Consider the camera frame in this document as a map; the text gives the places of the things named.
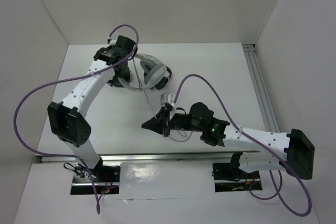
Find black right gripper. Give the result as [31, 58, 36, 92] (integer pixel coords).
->
[141, 106, 203, 137]

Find white over-ear headphones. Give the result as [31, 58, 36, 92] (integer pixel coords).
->
[120, 54, 168, 91]

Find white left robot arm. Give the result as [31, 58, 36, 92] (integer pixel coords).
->
[47, 36, 172, 182]

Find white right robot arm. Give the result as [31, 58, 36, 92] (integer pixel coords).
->
[162, 102, 315, 180]

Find black headphones with silver band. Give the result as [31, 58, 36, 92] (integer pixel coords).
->
[107, 67, 131, 88]

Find black headphones with thin band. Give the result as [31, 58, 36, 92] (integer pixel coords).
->
[154, 67, 172, 90]

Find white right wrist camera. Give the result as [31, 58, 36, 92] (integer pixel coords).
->
[160, 92, 175, 108]

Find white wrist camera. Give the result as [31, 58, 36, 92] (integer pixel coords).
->
[160, 92, 175, 108]
[107, 35, 118, 46]

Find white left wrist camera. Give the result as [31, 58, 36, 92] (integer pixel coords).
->
[107, 35, 118, 46]

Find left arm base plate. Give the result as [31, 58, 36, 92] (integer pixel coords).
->
[64, 162, 121, 195]

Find aluminium front rail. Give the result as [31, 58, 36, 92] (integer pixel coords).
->
[40, 151, 259, 166]

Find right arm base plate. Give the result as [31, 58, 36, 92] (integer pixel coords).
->
[212, 163, 263, 193]

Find aluminium side rail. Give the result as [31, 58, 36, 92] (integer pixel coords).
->
[242, 44, 280, 132]

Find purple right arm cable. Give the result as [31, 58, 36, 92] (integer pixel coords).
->
[173, 74, 312, 215]

